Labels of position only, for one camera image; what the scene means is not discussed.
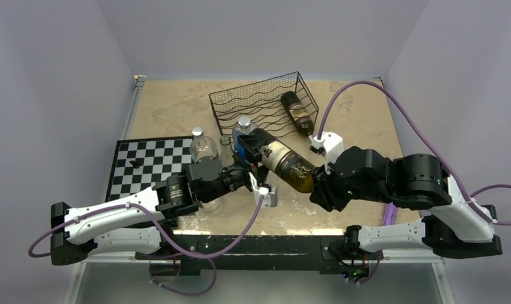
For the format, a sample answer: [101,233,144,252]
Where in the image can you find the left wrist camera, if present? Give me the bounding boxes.
[248,172,278,208]

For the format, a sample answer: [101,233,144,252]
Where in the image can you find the black wire wine rack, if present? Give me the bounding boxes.
[209,72,319,138]

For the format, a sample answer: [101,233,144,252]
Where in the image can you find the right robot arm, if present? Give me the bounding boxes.
[310,146,503,259]

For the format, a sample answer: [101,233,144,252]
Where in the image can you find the blue square glass bottle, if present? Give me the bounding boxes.
[232,116,258,153]

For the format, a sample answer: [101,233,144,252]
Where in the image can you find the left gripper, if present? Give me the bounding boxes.
[201,133,271,204]

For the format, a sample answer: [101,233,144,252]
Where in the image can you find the black table front rail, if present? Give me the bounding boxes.
[77,233,441,277]

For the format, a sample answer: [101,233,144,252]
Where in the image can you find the black white checkerboard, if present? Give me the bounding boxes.
[105,136,192,201]

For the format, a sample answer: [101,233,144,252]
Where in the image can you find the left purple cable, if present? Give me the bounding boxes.
[27,196,267,260]

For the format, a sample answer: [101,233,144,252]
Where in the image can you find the dark wine bottle white label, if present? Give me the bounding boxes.
[248,128,315,194]

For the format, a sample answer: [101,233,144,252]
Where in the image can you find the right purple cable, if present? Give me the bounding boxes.
[315,79,511,227]

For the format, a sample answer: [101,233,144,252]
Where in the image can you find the purple cable loop under table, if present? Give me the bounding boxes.
[148,251,218,298]

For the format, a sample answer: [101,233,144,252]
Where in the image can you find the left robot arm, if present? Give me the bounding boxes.
[47,151,271,266]

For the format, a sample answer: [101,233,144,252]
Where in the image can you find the clear wine bottle dark label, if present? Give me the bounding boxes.
[219,135,234,167]

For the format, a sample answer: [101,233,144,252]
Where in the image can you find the clear round bottle white cap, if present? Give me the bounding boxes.
[199,198,221,212]

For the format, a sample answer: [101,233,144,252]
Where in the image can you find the green wine bottle silver neck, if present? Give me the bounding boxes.
[280,91,315,141]

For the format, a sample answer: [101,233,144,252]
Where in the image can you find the clear bottle silver cap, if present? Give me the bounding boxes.
[189,127,218,163]

